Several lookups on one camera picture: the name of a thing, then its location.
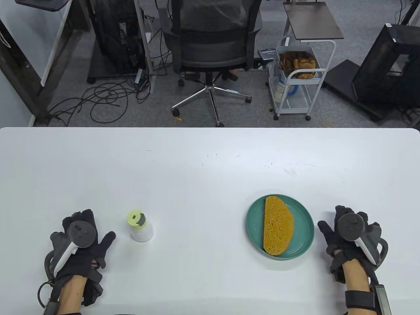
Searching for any person's left hand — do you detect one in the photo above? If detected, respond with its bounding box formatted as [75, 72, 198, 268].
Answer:
[49, 209, 116, 282]

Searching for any person's right hand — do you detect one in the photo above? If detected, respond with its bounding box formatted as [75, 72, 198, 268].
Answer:
[317, 205, 389, 283]

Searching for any white dispenser with yellow lid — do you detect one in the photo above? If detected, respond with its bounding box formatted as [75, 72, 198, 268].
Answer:
[127, 210, 154, 243]

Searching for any yellow bread slice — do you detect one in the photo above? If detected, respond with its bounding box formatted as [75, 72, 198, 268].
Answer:
[263, 196, 295, 256]

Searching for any person's right forearm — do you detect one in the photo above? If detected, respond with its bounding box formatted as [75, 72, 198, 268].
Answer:
[342, 259, 376, 315]

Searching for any person's left forearm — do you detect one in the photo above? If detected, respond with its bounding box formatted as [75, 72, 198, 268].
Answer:
[56, 274, 90, 315]

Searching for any clear bag of bread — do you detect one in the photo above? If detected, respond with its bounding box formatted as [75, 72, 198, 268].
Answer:
[279, 51, 319, 79]

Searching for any grey white hand controller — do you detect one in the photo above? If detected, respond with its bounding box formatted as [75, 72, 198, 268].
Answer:
[338, 213, 378, 265]
[53, 220, 97, 277]

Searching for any green round plate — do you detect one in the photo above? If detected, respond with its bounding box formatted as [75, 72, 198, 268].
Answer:
[246, 194, 315, 261]

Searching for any white rolling cart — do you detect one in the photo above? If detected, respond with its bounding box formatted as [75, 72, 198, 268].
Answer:
[267, 36, 337, 121]

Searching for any black flat base platform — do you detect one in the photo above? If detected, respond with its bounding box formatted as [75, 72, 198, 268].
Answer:
[323, 59, 396, 122]

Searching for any black open computer case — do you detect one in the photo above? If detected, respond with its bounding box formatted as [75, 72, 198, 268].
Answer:
[352, 23, 420, 109]

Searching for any black low stand with packets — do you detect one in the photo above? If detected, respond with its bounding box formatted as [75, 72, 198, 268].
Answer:
[253, 49, 278, 70]

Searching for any white desk leg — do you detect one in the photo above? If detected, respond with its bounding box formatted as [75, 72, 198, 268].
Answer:
[134, 0, 155, 95]

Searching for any brown side table top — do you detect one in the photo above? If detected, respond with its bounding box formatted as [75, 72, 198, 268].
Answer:
[283, 2, 345, 41]

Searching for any black mesh office chair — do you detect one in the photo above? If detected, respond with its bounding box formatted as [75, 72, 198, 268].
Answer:
[157, 0, 263, 128]

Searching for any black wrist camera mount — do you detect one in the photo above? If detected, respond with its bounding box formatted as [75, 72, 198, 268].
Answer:
[344, 284, 392, 315]
[37, 259, 104, 315]

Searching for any tangle of black cables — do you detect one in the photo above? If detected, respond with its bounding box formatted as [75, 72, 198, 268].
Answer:
[49, 49, 171, 126]

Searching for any white jug with blue handle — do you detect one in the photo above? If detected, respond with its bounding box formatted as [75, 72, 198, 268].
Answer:
[274, 73, 300, 103]

